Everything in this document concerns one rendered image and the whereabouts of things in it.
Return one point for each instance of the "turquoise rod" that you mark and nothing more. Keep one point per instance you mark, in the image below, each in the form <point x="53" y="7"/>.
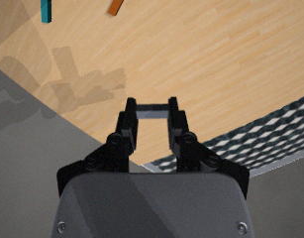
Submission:
<point x="46" y="11"/>

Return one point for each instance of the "orange rod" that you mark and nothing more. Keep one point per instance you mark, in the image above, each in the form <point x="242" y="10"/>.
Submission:
<point x="115" y="6"/>

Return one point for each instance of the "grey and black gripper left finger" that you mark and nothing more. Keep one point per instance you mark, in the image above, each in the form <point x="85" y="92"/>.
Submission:
<point x="110" y="156"/>

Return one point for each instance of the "grey rod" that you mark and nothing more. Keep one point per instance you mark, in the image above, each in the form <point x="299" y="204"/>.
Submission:
<point x="152" y="111"/>

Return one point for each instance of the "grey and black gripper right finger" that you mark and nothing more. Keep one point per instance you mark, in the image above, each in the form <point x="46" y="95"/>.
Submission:
<point x="192" y="156"/>

